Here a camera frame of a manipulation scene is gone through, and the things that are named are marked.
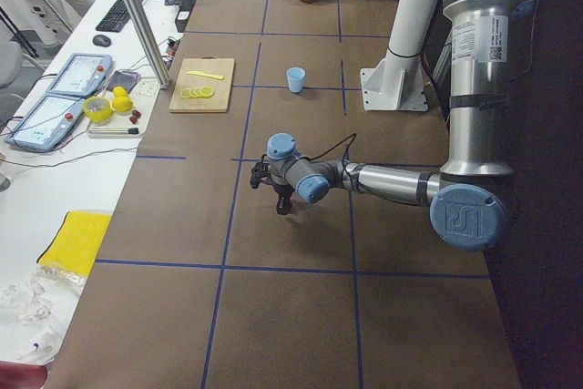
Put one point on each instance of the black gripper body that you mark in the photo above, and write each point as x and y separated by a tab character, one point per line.
281	193

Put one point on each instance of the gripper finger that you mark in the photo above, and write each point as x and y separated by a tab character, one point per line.
287	205
280	207

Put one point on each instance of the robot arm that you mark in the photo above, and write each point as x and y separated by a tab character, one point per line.
468	199

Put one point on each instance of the light blue cup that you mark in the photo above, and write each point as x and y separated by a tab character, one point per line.
295	79

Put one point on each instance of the bamboo cutting board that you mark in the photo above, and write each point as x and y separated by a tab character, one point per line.
219	102

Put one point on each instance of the lemon slice top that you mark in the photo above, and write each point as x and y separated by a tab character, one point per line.
207	91

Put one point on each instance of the yellow plastic knife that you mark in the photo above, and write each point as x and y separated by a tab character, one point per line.
205	74

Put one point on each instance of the yellow lemon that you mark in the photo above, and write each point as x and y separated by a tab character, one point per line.
122	104
120	92

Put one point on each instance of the yellow tape roll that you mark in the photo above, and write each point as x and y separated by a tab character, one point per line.
98	109

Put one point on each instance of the yellow cloth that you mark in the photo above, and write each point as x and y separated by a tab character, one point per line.
75	246

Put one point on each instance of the upper teach pendant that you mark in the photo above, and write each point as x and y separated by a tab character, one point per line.
82	75

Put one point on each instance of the teach pendant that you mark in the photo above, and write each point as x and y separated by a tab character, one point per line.
82	75
47	123

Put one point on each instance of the black computer mouse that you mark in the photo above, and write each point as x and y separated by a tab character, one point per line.
101	40

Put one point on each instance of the black keyboard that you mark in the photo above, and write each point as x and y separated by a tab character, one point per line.
115	18

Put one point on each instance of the lower teach pendant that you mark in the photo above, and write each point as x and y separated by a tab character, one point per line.
47	123

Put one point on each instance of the clear plastic bag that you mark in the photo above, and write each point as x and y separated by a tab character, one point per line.
35	315

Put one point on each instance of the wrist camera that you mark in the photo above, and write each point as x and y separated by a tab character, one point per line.
260	174

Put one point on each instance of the white camera mast base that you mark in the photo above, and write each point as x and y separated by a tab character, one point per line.
397	83

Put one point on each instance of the aluminium frame post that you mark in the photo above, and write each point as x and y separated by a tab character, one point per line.
148	42

